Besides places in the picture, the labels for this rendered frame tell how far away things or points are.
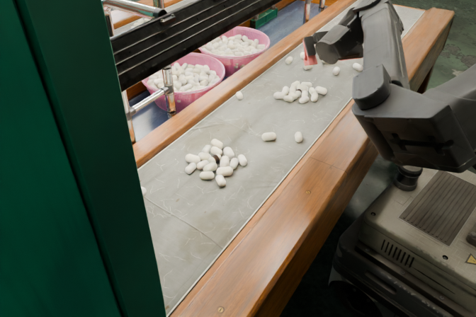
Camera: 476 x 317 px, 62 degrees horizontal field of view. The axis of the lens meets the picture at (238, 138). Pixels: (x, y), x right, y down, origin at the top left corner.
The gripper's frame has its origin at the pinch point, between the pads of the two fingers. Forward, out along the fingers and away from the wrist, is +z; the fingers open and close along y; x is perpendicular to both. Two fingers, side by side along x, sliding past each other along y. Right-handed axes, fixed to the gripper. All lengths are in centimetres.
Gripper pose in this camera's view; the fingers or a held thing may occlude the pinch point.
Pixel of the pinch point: (323, 59)
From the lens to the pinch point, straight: 104.7
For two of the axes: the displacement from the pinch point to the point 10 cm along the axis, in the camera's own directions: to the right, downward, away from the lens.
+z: -1.7, 2.4, 9.6
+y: 9.6, -1.7, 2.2
